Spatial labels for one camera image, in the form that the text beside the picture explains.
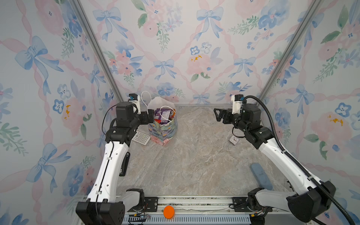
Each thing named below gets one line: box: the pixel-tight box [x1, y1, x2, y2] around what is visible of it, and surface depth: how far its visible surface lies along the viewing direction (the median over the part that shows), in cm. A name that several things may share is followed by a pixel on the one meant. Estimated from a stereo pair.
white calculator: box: [131, 130, 151, 146], surface depth 100 cm
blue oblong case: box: [250, 162, 274, 191], surface depth 83 cm
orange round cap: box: [163, 205, 175, 219], surface depth 65 cm
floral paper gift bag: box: [147, 96, 179, 147], surface depth 89 cm
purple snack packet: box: [154, 108, 176, 124], surface depth 91 cm
